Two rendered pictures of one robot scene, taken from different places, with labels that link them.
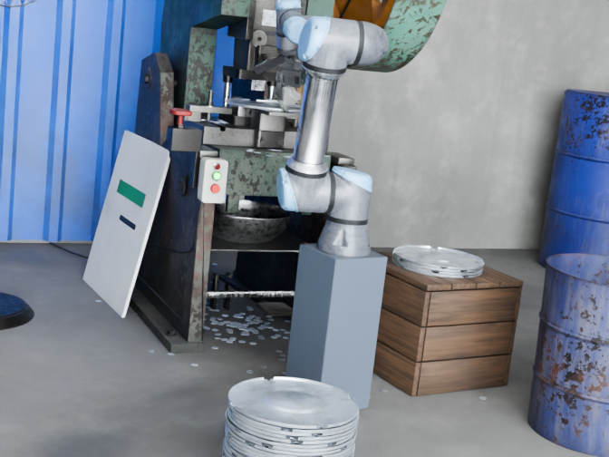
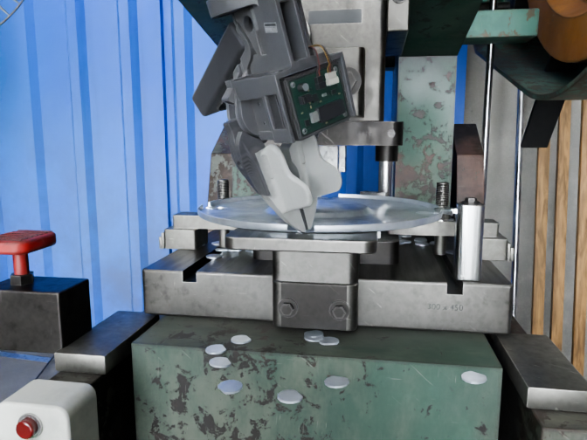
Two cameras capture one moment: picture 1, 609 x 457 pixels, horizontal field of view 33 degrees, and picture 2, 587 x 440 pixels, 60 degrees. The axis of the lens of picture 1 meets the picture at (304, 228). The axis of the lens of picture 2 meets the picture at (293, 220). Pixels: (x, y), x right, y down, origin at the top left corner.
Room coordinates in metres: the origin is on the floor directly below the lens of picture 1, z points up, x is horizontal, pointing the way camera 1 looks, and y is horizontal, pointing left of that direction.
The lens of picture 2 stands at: (2.89, -0.16, 0.87)
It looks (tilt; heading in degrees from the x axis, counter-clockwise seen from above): 9 degrees down; 34
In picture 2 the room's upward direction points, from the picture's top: straight up
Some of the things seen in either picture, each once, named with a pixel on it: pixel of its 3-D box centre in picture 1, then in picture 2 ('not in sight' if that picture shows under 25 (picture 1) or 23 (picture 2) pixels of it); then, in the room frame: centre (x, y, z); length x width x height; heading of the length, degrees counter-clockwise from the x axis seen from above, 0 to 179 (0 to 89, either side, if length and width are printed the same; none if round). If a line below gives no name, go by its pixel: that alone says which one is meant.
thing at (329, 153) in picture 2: (257, 84); (328, 158); (3.52, 0.21, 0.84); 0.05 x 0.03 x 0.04; 115
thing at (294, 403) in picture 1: (294, 401); not in sight; (2.16, -0.02, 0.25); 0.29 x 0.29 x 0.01
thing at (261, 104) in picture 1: (268, 105); (318, 209); (3.41, 0.16, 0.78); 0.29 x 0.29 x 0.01
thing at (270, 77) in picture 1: (256, 77); (329, 142); (3.53, 0.22, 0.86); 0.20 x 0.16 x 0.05; 115
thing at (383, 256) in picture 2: (252, 119); (328, 239); (3.53, 0.22, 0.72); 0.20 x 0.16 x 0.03; 115
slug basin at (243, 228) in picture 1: (242, 222); not in sight; (3.53, 0.22, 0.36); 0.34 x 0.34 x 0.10
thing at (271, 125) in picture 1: (272, 127); (314, 271); (3.37, 0.14, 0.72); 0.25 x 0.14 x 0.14; 25
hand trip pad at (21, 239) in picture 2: (179, 121); (21, 267); (3.18, 0.42, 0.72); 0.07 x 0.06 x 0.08; 25
